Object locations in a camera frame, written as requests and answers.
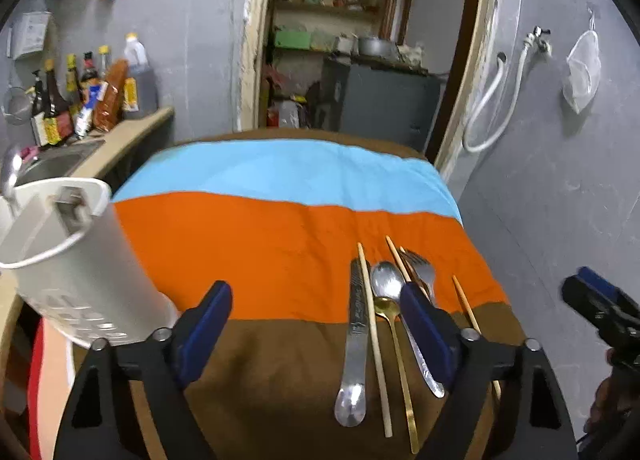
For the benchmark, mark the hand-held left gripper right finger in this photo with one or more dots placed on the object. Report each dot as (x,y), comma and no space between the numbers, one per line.
(427,335)

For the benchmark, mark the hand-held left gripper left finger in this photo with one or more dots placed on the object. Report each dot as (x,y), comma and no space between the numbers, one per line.
(205,325)

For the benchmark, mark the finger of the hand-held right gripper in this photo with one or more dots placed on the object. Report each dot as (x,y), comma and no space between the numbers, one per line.
(582,292)

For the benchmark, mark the gold spoon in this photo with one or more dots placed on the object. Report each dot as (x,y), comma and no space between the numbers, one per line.
(400,350)

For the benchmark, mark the wooden chopstick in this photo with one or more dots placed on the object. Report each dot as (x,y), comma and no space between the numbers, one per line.
(397,257)
(465,302)
(375,340)
(407,262)

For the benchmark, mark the silver fork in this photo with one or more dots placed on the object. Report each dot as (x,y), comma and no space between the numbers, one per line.
(425,280)

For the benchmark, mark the silver spoon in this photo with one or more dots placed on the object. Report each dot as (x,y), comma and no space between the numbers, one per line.
(390,282)

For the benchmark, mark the steel table knife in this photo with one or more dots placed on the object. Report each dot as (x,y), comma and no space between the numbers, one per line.
(356,335)

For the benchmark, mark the white plastic utensil holder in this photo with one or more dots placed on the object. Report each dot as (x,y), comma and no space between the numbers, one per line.
(75,260)

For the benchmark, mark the person's right hand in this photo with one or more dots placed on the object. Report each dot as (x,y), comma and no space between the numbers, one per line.
(607,400)

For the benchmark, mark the striped blue orange brown cloth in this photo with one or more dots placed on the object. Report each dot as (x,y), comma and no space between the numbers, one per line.
(270,235)

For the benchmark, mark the beige kitchen countertop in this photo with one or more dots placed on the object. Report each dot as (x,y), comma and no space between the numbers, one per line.
(125,134)

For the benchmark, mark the white hanging plastic bag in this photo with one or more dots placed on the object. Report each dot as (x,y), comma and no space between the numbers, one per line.
(582,72)

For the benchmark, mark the steel sink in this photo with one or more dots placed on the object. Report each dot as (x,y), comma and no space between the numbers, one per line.
(55,162)

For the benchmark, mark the grey cabinet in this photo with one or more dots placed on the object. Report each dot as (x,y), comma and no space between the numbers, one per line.
(380,99)

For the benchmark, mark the blue white packet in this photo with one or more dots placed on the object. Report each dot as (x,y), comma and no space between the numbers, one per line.
(87,112)

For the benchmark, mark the orange red packet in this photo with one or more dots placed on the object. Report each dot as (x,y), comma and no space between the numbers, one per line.
(111,99)

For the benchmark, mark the large oil jug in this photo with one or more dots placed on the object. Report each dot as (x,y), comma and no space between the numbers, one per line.
(142,84)

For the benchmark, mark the dark bottle yellow label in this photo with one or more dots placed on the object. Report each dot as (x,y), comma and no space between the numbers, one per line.
(55,114)

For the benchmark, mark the yellow cap sauce bottle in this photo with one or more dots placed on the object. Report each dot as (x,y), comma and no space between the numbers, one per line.
(73,84)

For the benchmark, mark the red cap dark bottle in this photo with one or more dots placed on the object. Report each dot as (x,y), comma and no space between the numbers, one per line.
(90,72)

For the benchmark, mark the yellow cap clear bottle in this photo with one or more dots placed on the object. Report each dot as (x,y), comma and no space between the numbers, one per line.
(103,62)

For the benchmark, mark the grey metal pot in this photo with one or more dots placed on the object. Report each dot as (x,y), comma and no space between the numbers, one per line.
(376,47)

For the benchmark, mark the green box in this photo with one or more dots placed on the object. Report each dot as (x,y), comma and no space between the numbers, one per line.
(291,38)

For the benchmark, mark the wall water tap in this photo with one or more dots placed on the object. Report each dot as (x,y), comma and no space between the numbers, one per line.
(539,39)

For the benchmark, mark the pale door frame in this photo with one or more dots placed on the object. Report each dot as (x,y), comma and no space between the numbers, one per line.
(252,39)

